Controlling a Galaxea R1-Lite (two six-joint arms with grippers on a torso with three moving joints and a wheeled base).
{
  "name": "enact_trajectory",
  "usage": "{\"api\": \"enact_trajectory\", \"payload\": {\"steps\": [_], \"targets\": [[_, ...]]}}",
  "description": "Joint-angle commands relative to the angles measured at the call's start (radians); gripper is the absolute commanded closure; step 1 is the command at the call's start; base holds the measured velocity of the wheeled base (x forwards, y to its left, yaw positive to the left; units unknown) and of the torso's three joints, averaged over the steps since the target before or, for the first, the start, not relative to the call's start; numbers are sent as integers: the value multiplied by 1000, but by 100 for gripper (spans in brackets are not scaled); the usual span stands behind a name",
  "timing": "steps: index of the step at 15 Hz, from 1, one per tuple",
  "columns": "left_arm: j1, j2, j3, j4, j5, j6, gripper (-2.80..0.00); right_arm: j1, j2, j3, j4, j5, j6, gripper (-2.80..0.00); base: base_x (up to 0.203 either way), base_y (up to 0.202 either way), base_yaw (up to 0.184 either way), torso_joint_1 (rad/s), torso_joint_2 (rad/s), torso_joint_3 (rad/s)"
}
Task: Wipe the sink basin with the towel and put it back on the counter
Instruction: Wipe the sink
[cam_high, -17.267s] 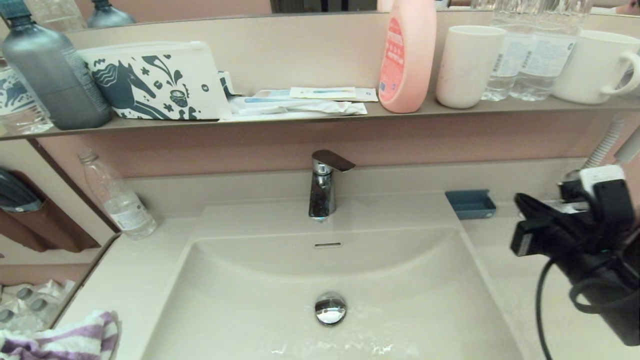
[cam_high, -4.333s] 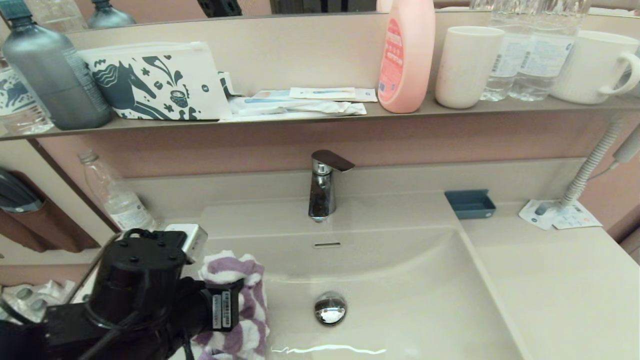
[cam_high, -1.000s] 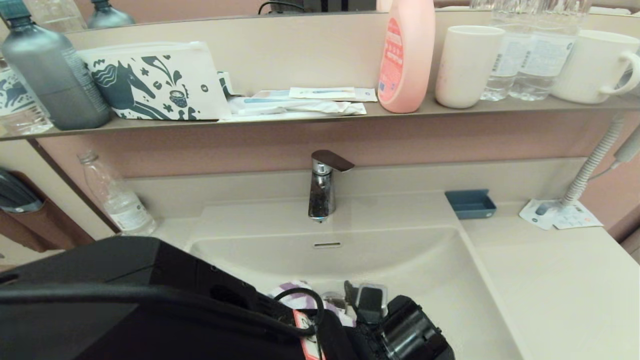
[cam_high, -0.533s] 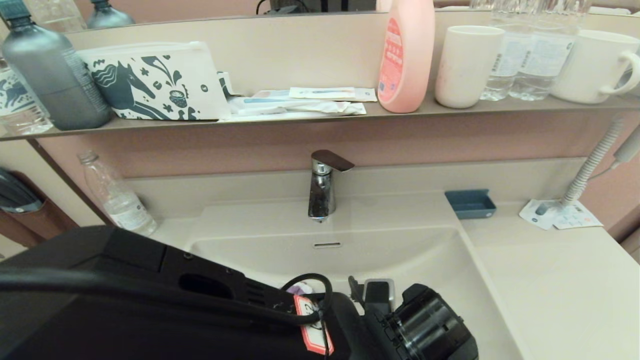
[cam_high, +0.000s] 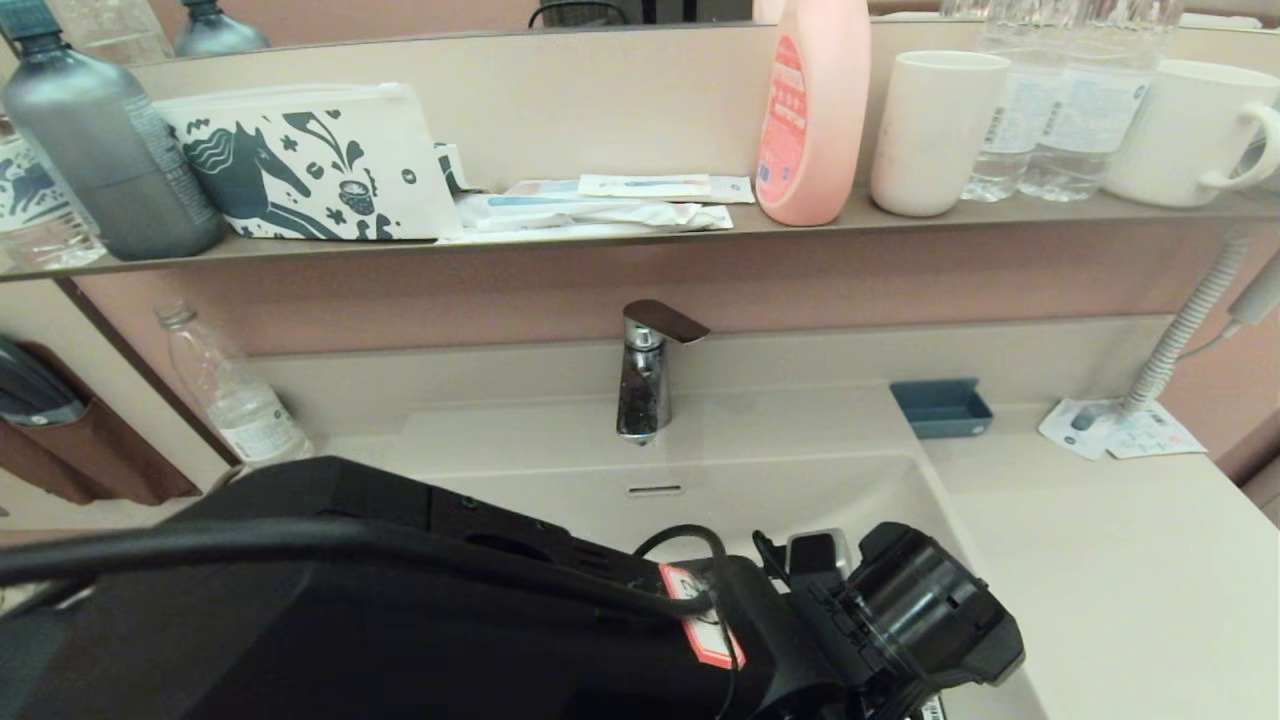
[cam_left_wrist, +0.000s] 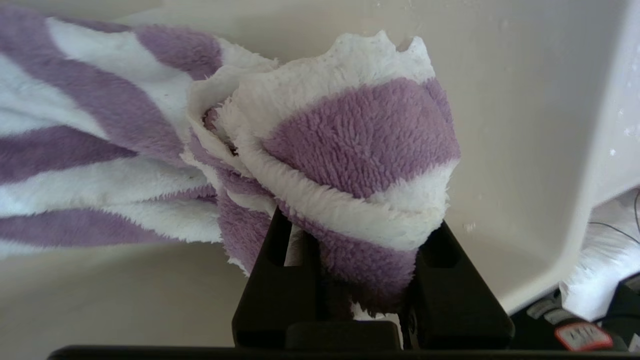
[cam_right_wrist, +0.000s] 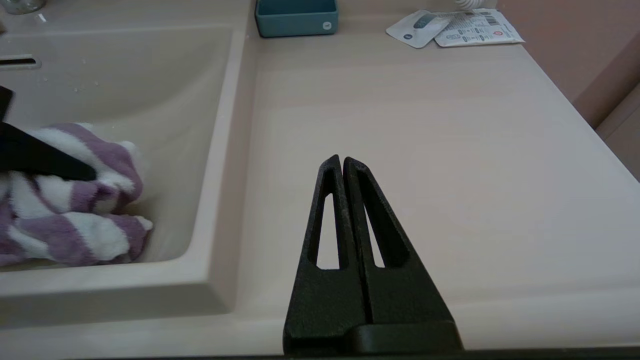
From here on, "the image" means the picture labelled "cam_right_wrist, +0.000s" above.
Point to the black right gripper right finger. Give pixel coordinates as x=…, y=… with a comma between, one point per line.
x=400, y=295

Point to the purple white striped towel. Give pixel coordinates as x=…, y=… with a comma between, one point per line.
x=75, y=235

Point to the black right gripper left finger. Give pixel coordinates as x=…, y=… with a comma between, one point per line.
x=320, y=305

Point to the beige sink basin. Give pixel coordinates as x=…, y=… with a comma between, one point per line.
x=165, y=100

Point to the blue soap dish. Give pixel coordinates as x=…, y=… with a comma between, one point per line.
x=295, y=22

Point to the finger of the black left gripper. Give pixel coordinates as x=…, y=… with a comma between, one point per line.
x=4, y=102
x=35, y=157

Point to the white sachet grey picture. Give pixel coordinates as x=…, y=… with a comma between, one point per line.
x=415, y=30

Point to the chrome faucet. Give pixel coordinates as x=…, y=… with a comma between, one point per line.
x=20, y=6

